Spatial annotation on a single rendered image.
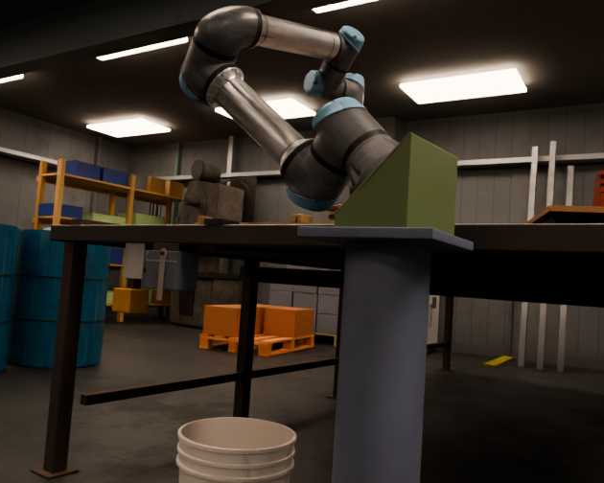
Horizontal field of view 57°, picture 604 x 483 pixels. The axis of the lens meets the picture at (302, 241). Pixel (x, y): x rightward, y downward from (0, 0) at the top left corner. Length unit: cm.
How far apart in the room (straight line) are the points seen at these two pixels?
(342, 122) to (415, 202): 25
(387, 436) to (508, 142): 657
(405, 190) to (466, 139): 659
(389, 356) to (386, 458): 18
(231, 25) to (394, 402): 91
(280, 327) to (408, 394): 511
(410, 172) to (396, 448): 50
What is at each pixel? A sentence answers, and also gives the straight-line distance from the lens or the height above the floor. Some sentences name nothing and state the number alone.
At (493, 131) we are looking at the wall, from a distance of 756.
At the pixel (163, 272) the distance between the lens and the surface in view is 180.
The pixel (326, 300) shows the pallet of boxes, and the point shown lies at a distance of 692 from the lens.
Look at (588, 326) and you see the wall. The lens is 713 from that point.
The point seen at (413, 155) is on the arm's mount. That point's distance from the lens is 106.
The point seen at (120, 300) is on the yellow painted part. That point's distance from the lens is 196.
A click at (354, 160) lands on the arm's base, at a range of 114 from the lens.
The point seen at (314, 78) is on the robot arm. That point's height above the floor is 134.
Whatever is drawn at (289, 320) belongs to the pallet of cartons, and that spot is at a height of 32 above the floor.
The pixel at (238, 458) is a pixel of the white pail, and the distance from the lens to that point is 139.
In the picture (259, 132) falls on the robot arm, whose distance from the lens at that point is 134.
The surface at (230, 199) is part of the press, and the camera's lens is 803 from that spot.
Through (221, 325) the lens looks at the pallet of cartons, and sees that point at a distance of 586.
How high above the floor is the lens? 77
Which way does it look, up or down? 4 degrees up
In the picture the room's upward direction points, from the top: 4 degrees clockwise
